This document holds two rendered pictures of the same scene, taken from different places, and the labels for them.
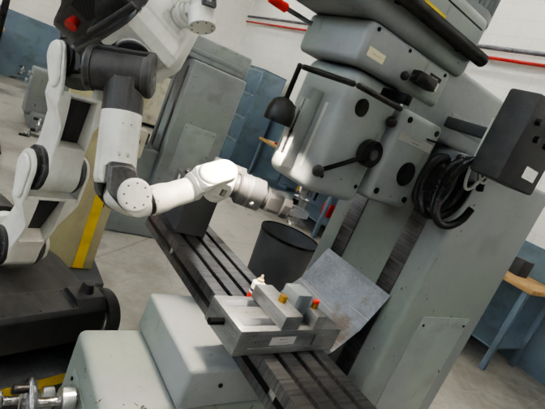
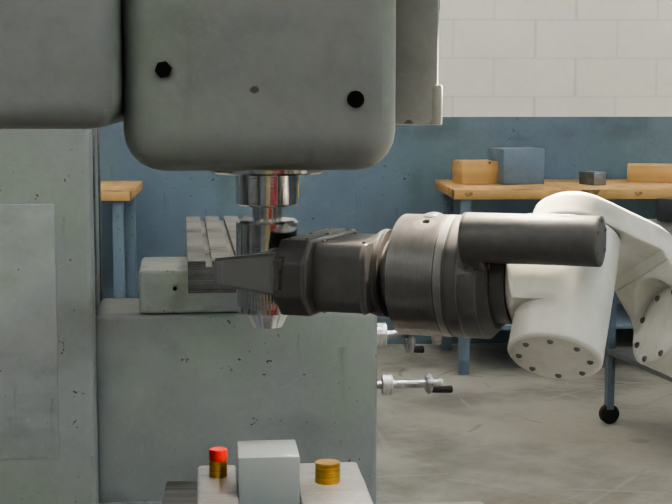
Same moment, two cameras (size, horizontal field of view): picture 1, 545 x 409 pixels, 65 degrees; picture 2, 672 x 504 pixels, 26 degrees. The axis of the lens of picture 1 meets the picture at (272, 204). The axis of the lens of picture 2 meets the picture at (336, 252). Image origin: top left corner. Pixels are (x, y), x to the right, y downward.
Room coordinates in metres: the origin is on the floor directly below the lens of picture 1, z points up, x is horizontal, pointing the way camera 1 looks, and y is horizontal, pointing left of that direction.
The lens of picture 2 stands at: (2.04, 0.61, 1.37)
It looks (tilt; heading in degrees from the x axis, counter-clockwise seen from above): 7 degrees down; 216
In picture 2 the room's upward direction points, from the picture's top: straight up
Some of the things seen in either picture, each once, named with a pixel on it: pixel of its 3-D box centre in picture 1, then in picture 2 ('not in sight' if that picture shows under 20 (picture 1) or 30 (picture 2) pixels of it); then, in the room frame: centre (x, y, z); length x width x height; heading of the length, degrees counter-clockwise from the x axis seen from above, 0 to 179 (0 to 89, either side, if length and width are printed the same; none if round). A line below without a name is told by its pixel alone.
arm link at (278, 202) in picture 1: (266, 199); (380, 276); (1.16, 0.02, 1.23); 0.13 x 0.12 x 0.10; 14
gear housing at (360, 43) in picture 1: (375, 61); not in sight; (1.21, -0.10, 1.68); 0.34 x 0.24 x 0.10; 129
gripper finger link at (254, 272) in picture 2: not in sight; (251, 273); (1.21, -0.06, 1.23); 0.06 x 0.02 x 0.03; 104
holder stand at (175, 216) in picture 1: (190, 200); not in sight; (1.61, 0.30, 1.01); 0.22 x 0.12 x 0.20; 32
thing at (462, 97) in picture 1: (457, 120); not in sight; (1.50, -0.46, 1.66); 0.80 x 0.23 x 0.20; 129
